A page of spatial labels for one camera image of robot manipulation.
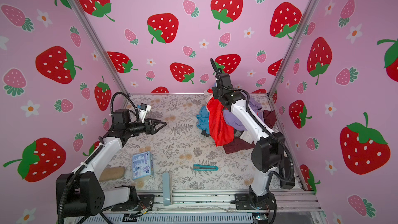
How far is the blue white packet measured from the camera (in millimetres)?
795

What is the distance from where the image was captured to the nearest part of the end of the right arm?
60 cm

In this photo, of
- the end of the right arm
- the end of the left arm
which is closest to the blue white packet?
the end of the left arm
